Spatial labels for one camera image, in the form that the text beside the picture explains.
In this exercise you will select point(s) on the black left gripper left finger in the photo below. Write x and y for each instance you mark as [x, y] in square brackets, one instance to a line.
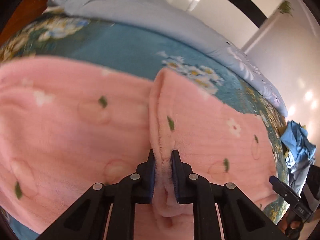
[106, 211]

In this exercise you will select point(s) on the pink fleece garment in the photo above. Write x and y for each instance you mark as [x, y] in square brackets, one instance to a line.
[66, 125]

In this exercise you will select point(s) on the white black wardrobe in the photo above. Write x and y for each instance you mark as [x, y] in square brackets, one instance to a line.
[236, 20]

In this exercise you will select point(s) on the green wall plant decoration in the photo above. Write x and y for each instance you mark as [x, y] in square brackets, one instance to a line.
[285, 8]

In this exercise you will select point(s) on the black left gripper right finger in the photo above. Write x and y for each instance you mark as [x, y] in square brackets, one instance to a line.
[219, 212]

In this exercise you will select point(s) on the teal floral bed blanket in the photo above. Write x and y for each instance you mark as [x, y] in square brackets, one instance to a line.
[143, 54]

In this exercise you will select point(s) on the blue fleece garment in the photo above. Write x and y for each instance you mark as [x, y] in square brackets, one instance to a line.
[300, 154]

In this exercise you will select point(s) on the person's right hand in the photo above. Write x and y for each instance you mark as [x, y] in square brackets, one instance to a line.
[291, 230]

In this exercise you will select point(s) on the grey floral quilt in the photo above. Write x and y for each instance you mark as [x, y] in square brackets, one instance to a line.
[159, 16]

